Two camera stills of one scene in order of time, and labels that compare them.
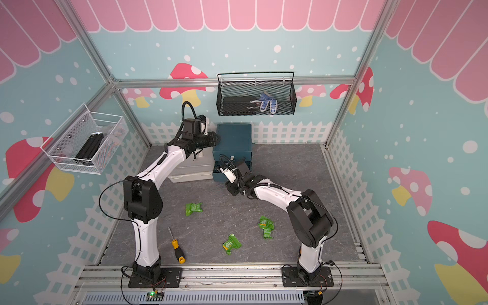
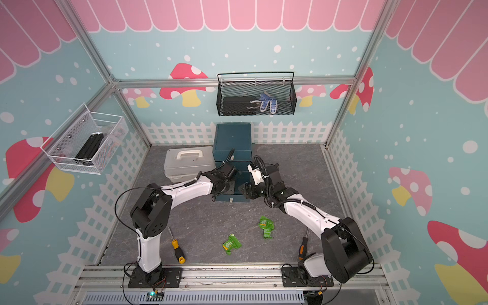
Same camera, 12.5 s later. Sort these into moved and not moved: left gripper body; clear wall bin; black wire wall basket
Moved: left gripper body
Not moved: black wire wall basket; clear wall bin
